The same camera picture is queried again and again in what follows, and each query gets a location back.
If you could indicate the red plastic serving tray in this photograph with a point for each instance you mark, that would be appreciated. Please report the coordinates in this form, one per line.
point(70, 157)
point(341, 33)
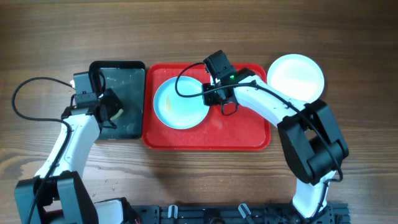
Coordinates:
point(244, 130)

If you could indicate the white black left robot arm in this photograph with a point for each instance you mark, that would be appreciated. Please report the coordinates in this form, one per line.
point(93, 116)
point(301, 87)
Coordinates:
point(56, 194)

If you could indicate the light blue plate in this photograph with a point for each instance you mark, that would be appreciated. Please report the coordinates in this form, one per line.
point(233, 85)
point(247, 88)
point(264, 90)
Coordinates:
point(175, 111)

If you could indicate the green yellow scrub sponge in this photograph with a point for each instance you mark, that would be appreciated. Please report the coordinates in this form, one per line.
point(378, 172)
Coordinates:
point(117, 115)

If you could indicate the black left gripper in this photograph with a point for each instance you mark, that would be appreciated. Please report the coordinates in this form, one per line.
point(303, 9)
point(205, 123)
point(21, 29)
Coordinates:
point(116, 104)

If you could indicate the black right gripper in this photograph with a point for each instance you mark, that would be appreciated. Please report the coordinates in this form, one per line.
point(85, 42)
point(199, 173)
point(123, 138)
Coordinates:
point(209, 100)

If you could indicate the black soapy water tray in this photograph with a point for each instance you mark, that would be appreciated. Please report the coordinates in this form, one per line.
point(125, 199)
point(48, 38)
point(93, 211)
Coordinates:
point(128, 80)

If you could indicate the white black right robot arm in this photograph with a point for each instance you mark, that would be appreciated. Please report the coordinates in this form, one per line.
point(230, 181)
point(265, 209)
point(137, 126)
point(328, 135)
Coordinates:
point(312, 142)

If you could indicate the white plate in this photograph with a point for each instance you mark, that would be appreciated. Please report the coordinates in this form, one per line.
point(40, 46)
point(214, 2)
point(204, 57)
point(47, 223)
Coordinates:
point(297, 76)

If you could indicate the black aluminium mounting rail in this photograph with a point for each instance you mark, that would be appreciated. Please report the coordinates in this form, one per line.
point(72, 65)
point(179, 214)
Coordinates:
point(278, 213)

